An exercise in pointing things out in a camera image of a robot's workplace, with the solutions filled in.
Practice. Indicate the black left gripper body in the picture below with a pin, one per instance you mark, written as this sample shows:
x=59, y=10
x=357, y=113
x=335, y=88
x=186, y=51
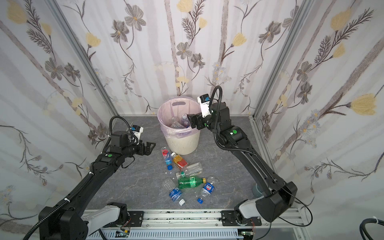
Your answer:
x=141, y=149

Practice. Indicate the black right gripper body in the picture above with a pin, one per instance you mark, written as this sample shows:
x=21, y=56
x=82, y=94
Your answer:
x=196, y=121

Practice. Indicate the clear bottle purple label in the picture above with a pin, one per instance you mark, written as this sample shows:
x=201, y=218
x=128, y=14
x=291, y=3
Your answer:
x=185, y=120

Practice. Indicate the clear bottle light blue label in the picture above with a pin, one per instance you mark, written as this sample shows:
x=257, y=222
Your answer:
x=175, y=124

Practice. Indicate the clear bottle blue round logo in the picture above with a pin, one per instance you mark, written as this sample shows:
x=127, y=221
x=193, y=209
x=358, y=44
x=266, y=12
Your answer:
x=207, y=189

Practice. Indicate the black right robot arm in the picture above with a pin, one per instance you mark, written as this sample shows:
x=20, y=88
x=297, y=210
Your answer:
x=277, y=195

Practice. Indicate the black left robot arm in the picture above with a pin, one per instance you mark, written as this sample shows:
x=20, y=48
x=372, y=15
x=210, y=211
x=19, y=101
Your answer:
x=64, y=221

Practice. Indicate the pink plastic bin liner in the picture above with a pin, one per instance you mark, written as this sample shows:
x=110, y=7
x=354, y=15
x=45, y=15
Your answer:
x=175, y=108

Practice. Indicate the white ribbed waste bin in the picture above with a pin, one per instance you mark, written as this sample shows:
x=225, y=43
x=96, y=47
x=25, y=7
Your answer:
x=185, y=145

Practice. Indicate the orange drink bottle red label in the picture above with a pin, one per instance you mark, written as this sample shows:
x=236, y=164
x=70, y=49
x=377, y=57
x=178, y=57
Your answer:
x=179, y=161

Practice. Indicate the clear square bottle centre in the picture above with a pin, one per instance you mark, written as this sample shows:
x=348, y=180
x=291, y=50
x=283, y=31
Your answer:
x=190, y=171

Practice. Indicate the green bottle yellow cap centre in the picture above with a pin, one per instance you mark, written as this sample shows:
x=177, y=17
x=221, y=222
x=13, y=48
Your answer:
x=190, y=182

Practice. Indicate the clear bottle blue label front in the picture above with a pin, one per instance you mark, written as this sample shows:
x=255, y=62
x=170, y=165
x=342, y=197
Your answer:
x=173, y=191

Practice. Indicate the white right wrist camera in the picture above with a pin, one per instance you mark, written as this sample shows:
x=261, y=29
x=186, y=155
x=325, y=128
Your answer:
x=204, y=102

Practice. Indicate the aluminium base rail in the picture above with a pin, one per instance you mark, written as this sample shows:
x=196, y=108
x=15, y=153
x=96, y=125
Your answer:
x=206, y=224

